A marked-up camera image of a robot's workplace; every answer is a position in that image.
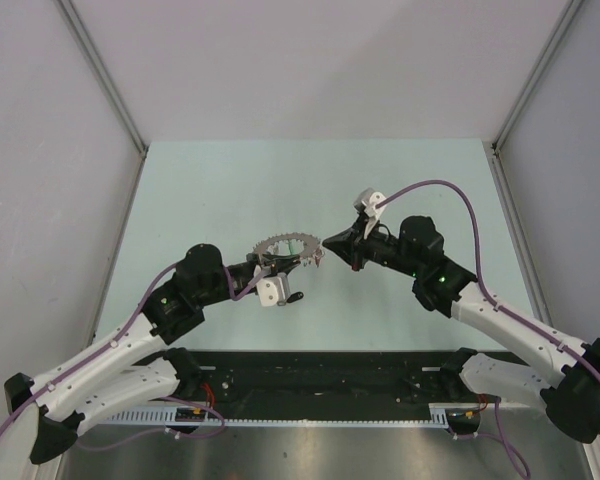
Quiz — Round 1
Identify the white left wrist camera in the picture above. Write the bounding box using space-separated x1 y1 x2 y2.
256 273 291 307

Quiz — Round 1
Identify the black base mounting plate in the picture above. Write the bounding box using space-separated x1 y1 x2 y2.
129 349 531 416

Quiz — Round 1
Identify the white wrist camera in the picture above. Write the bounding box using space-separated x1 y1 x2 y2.
256 273 291 307
354 188 386 239

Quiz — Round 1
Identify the aluminium frame rail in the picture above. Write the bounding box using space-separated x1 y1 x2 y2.
492 0 589 151
54 0 149 156

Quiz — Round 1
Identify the large metal key organizer ring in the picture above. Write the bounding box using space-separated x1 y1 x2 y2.
252 228 326 269

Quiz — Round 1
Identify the aluminium frame rail right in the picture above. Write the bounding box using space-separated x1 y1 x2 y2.
492 0 589 151

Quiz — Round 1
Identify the aluminium frame rail left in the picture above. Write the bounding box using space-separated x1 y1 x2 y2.
54 0 149 156

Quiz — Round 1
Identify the white slotted cable duct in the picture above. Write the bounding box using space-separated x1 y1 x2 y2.
102 403 479 429

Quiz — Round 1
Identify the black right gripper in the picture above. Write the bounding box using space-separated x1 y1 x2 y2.
323 215 422 278

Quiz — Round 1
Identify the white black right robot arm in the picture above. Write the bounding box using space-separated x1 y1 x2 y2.
323 215 600 444

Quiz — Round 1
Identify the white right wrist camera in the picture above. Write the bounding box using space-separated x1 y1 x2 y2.
354 188 386 239

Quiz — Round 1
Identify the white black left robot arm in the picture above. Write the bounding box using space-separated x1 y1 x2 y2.
0 234 321 468

